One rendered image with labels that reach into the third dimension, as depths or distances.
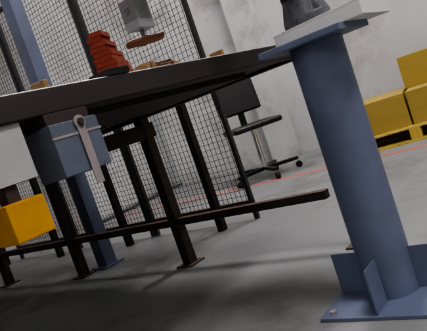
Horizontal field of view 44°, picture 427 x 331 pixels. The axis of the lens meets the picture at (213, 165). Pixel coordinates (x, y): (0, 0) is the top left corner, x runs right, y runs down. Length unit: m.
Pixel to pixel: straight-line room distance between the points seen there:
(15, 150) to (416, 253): 1.22
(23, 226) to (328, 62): 0.99
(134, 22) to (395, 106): 3.15
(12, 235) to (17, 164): 0.15
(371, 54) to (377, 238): 4.15
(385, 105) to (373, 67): 1.15
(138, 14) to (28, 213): 0.95
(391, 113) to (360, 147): 3.01
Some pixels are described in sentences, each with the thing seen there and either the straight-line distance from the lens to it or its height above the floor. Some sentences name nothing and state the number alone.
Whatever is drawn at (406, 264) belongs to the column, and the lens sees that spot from 1.77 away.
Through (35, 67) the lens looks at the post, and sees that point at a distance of 3.71.
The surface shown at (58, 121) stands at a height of 0.83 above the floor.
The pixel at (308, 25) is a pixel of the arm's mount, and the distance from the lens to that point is 1.62.
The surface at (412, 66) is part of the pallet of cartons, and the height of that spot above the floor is 0.59.
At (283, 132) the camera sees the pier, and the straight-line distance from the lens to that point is 6.04.
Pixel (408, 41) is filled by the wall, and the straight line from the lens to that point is 5.63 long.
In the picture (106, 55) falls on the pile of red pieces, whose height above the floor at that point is 1.19.
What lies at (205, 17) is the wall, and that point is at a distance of 6.58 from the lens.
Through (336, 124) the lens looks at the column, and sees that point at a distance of 1.63.
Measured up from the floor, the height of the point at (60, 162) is 0.75.
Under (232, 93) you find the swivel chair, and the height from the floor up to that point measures 0.90.
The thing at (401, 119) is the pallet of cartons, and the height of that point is 0.21.
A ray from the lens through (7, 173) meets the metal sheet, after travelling 1.13.
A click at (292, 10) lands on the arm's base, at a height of 0.96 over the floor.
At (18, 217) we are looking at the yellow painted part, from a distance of 1.10.
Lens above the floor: 0.73
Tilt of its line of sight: 5 degrees down
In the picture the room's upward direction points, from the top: 19 degrees counter-clockwise
